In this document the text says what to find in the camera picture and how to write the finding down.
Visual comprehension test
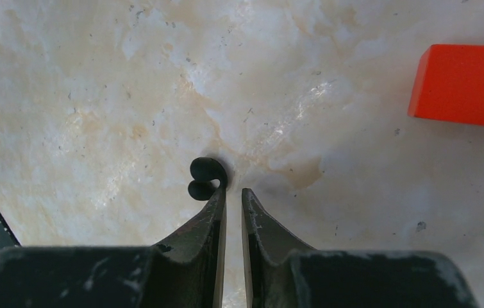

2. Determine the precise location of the red block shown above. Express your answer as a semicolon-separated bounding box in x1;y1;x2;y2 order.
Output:
408;44;484;126

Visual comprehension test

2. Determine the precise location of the black earbud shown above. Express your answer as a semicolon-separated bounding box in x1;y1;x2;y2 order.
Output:
188;157;229;201

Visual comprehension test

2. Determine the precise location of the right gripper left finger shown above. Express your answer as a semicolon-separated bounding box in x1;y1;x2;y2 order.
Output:
0;189;226;307

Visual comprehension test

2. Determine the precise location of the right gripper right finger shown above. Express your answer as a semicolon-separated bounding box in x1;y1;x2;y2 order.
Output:
241;188;478;307

